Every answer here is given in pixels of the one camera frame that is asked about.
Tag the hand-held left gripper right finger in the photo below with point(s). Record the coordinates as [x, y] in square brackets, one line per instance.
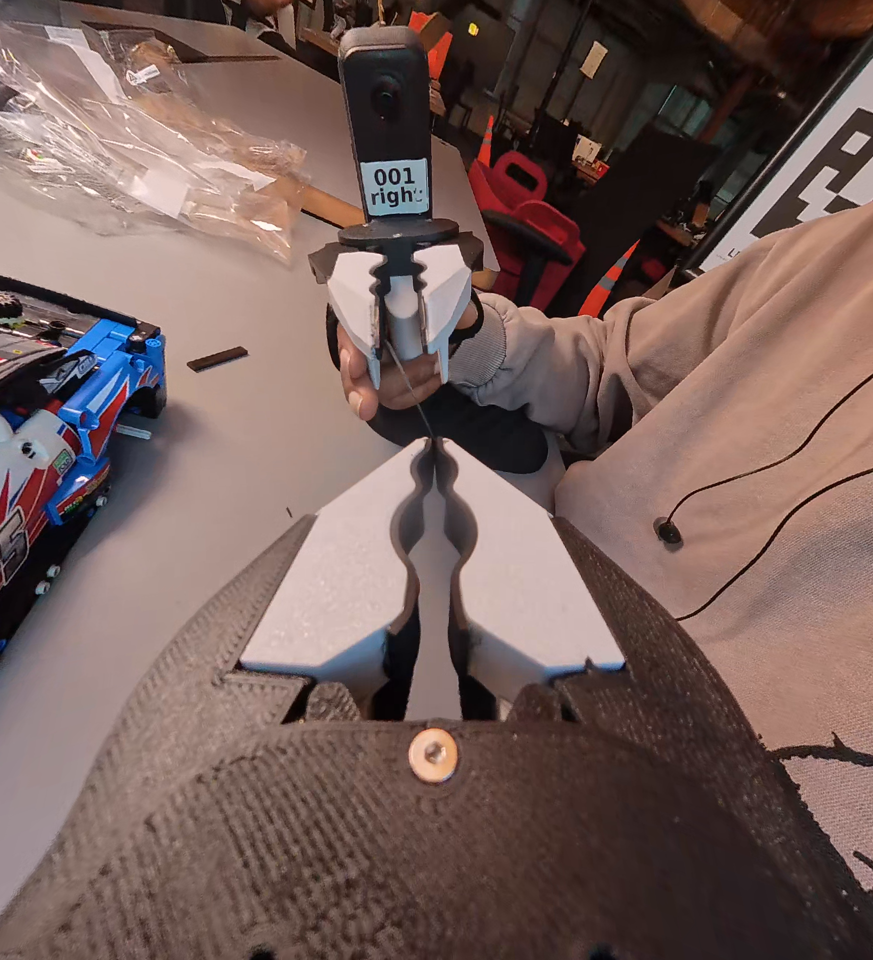
[534, 592]

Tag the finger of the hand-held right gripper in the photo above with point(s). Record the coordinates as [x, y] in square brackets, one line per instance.
[451, 292]
[350, 300]

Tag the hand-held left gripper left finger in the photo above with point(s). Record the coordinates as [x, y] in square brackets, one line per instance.
[331, 592]

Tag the lego race car model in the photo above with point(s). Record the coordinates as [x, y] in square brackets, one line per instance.
[31, 450]

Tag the person's right forearm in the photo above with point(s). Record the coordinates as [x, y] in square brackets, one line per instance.
[556, 360]

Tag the black lego strip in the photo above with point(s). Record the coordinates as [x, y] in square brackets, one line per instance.
[217, 359]

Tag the person's right hand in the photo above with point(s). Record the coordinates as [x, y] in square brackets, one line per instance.
[369, 382]

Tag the orange traffic cone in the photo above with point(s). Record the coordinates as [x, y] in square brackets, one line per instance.
[609, 285]
[486, 142]

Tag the red chair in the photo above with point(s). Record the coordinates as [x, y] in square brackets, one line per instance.
[511, 176]
[549, 240]

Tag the grey table with wooden edge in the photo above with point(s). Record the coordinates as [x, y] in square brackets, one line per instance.
[279, 90]

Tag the black wrist rest pad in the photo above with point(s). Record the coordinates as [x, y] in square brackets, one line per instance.
[481, 442]

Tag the person's beige sweatshirt torso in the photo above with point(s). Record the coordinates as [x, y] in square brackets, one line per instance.
[781, 675]

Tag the clear plastic bags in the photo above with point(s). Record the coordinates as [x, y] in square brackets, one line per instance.
[106, 150]

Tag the large framed marker sign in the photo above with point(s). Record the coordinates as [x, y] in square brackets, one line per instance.
[856, 150]

